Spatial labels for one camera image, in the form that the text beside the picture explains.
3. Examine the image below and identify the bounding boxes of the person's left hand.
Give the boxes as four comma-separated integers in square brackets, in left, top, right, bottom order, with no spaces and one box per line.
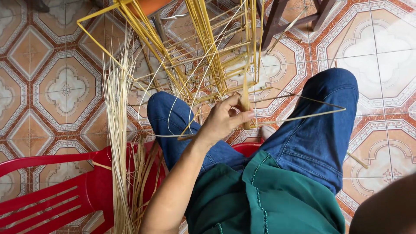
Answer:
[198,94,256,148]

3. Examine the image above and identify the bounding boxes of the pale bamboo strip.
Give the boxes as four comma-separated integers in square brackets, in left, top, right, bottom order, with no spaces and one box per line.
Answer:
[241,74,251,130]

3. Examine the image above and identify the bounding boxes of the yellow bamboo strip frame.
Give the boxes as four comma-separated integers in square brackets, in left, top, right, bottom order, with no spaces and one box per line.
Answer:
[76,0,347,141]

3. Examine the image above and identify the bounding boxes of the red plastic stool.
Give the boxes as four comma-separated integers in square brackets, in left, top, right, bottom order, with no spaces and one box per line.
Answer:
[230,142,264,158]

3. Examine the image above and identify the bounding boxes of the thin white rattan strand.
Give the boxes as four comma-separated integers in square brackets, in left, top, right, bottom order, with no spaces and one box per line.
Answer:
[136,0,248,138]

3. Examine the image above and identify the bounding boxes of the person's foot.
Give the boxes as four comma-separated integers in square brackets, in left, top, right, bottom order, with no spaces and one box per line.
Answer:
[261,125,277,142]

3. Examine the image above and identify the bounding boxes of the green shirt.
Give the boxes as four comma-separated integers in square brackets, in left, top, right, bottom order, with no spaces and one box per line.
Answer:
[185,150,346,234]

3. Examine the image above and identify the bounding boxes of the blue denim jeans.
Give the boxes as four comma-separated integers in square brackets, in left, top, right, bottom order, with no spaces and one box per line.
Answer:
[147,68,359,195]

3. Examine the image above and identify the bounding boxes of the bundle of brown bamboo strips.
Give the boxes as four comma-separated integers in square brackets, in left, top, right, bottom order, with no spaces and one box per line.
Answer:
[131,136,165,234]

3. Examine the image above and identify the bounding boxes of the bundle of pale rattan strands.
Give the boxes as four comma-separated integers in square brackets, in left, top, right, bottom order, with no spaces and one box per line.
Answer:
[102,29,138,234]

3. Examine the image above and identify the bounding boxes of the dark brown wooden stool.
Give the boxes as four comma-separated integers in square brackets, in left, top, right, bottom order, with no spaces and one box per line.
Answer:
[256,0,337,51]

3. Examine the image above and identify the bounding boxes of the orange stool with metal legs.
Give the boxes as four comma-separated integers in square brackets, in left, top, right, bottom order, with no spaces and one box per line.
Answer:
[126,0,190,43]

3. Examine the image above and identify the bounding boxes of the loose short bamboo strip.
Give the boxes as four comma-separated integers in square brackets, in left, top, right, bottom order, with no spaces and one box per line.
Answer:
[346,151,370,170]

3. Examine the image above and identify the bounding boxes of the red plastic chair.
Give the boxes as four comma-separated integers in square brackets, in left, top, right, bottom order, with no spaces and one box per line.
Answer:
[0,141,167,234]

